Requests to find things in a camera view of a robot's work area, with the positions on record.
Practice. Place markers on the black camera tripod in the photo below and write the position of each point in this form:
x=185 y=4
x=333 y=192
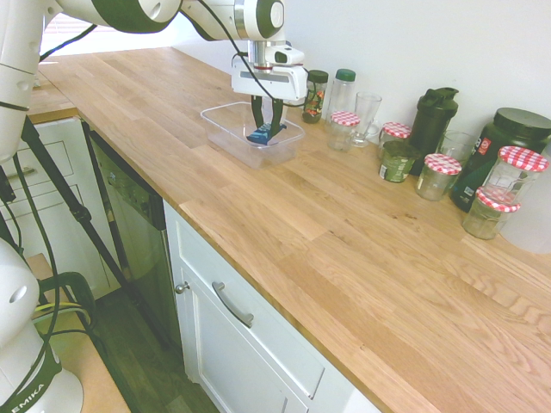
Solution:
x=51 y=165

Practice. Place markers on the dark green clamp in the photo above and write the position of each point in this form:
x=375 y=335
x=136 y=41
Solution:
x=71 y=281

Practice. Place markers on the white kitchen cabinet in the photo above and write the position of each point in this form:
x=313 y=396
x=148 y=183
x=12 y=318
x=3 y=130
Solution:
x=241 y=365

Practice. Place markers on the black shaker bottle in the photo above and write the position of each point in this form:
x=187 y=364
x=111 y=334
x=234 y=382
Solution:
x=432 y=125

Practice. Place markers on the dark dishwasher front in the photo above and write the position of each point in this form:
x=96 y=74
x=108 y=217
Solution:
x=142 y=241

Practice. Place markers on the tall jar red checked lid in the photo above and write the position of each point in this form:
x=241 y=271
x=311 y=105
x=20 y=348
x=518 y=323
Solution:
x=514 y=172

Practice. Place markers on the clear drinking glass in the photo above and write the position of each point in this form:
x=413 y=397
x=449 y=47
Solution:
x=456 y=144

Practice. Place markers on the spice jar with dark lid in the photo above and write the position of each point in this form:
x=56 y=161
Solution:
x=317 y=92

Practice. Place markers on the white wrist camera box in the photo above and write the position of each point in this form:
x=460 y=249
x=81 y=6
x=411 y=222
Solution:
x=286 y=56

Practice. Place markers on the wooden robot mounting board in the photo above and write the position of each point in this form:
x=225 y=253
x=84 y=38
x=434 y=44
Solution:
x=86 y=374

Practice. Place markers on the clear plastic container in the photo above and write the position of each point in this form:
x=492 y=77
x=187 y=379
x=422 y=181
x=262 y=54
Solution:
x=224 y=133

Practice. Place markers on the white window blinds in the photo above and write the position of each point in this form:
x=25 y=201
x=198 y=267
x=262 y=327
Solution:
x=107 y=41

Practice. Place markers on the green cup with dark lid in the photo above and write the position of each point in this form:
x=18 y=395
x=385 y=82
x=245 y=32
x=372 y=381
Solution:
x=397 y=165

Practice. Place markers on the glass jar red checked lid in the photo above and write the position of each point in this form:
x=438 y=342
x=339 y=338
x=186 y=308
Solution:
x=342 y=133
x=488 y=217
x=437 y=178
x=394 y=137

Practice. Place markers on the clear bottle with green lid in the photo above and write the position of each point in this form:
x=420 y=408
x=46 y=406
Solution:
x=343 y=94

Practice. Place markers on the large dark protein tub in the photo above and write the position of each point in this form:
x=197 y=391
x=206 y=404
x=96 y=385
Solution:
x=512 y=129

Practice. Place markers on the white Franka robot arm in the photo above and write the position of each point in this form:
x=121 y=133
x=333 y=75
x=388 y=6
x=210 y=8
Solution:
x=13 y=64

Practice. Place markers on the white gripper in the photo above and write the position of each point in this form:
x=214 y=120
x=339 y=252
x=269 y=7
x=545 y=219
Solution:
x=280 y=84

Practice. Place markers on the white drawer cabinet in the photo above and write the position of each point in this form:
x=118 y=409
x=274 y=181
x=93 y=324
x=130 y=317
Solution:
x=60 y=137

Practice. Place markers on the metal cabinet knob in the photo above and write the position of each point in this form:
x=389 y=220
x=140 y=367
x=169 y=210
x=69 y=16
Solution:
x=182 y=287

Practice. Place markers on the tall clear glass mug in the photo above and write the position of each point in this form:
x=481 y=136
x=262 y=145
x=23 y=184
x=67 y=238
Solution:
x=367 y=116

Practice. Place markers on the blue protein bar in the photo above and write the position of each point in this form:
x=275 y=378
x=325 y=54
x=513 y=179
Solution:
x=258 y=137

